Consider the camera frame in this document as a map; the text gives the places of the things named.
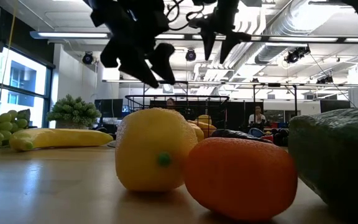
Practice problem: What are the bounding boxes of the orange tangerine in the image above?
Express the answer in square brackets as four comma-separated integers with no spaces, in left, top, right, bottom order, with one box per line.
[184,137,298,222]

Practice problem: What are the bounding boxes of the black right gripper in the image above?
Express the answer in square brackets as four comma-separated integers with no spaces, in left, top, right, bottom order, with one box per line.
[190,0,252,65]

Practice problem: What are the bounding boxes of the green avocado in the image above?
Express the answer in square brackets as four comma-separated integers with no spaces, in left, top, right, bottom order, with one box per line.
[287,108,358,216]

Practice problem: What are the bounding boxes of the black grape bunch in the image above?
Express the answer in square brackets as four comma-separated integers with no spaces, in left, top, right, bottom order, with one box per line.
[270,128,290,147]

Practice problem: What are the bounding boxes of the long ceiling light strip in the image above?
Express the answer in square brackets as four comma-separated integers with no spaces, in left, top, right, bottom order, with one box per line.
[29,30,358,44]

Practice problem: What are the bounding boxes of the yellow lemon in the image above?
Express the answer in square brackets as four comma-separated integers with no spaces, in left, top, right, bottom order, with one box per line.
[114,108,198,192]

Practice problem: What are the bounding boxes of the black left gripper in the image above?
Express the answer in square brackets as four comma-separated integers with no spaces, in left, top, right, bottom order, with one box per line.
[84,0,177,89]

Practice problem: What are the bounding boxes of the silver ceiling air duct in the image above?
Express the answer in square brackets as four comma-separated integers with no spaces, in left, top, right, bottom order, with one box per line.
[255,0,334,65]

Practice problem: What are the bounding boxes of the black wire basket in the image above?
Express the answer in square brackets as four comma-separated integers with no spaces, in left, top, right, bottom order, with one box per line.
[124,95,230,139]

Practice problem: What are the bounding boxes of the black background metal frame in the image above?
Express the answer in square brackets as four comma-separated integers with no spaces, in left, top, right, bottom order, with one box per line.
[142,79,298,113]

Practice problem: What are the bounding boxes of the large yellow banana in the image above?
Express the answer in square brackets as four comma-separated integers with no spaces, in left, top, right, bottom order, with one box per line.
[9,128,114,152]

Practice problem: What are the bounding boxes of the blue rounded object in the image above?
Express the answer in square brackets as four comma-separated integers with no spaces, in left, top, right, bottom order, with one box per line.
[249,127,265,138]

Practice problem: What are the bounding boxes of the large window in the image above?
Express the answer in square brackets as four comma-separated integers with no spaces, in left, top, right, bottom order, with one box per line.
[0,46,54,128]

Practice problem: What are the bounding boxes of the long purple eggplant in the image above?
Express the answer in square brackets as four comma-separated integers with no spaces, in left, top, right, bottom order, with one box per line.
[211,129,273,144]

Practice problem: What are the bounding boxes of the black computer monitor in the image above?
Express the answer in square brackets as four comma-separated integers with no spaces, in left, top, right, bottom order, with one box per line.
[94,98,124,119]
[319,99,351,113]

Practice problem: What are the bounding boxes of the light green broccoli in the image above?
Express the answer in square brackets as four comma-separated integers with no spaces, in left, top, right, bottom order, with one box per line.
[47,94,102,130]

